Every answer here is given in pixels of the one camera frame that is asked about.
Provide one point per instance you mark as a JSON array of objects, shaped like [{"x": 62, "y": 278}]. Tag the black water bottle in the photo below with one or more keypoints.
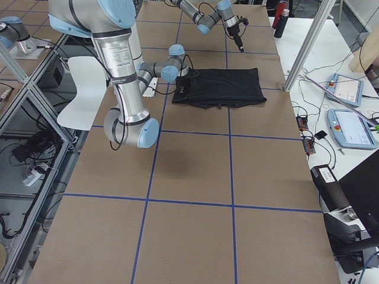
[{"x": 281, "y": 23}]

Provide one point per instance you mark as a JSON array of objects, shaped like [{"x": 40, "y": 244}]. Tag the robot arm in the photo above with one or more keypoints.
[
  {"x": 109, "y": 25},
  {"x": 222, "y": 12}
]

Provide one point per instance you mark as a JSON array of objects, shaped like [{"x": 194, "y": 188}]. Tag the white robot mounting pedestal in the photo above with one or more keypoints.
[{"x": 135, "y": 58}]

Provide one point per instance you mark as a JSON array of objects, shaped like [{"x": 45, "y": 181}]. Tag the black monitor on stand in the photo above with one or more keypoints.
[{"x": 351, "y": 246}]

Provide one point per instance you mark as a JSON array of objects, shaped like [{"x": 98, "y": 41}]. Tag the aluminium frame post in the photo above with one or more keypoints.
[{"x": 314, "y": 30}]

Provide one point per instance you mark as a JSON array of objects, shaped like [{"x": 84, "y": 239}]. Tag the red bottle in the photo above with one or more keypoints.
[{"x": 282, "y": 5}]

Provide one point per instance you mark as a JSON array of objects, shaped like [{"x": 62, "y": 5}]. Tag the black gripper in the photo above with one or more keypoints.
[
  {"x": 184, "y": 81},
  {"x": 233, "y": 31}
]

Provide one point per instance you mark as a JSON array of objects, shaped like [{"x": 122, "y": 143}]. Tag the orange usb hub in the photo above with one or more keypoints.
[
  {"x": 302, "y": 123},
  {"x": 308, "y": 144}
]

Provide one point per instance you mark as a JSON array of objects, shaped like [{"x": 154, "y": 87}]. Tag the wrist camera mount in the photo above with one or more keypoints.
[{"x": 243, "y": 20}]

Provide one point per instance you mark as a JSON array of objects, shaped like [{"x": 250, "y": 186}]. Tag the white power strip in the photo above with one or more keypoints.
[{"x": 36, "y": 173}]

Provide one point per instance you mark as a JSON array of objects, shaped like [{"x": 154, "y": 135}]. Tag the far teach pendant tablet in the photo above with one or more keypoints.
[{"x": 347, "y": 89}]

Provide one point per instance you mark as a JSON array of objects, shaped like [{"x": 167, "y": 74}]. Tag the teach pendant tablet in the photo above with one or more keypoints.
[
  {"x": 350, "y": 131},
  {"x": 347, "y": 89}
]

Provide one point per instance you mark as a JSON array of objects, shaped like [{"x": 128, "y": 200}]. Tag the near teach pendant tablet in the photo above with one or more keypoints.
[{"x": 350, "y": 131}]

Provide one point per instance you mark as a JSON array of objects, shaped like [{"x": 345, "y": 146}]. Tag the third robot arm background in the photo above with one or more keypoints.
[{"x": 17, "y": 40}]

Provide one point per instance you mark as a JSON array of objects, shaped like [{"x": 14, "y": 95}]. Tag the near orange USB hub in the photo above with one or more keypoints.
[{"x": 308, "y": 144}]

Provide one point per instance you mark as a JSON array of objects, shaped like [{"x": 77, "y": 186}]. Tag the white plastic chair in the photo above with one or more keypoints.
[{"x": 90, "y": 81}]

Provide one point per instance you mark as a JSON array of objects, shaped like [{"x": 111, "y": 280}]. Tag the black box with label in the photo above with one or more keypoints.
[{"x": 331, "y": 195}]

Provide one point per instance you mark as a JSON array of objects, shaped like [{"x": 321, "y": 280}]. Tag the black printed t-shirt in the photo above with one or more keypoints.
[{"x": 233, "y": 88}]

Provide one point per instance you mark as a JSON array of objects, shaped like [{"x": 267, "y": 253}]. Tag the small black square device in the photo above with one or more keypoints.
[{"x": 320, "y": 135}]

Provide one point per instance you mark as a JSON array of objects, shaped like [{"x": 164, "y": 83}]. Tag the far orange USB hub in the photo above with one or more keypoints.
[{"x": 302, "y": 123}]

